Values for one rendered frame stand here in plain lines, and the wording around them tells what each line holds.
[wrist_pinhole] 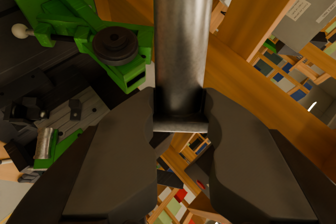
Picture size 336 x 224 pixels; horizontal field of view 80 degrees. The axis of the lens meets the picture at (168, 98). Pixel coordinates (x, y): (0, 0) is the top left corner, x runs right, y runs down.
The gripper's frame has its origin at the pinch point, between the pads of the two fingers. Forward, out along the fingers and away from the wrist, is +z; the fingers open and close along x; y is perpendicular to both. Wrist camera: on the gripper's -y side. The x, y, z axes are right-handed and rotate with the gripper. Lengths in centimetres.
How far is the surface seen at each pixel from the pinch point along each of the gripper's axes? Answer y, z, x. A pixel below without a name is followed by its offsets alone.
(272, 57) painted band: 408, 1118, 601
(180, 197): 359, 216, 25
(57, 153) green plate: 35, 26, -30
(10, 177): 65, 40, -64
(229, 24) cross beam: 2.8, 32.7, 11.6
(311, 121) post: 17.7, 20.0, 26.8
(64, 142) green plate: 33, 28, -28
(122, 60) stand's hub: 5.9, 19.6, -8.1
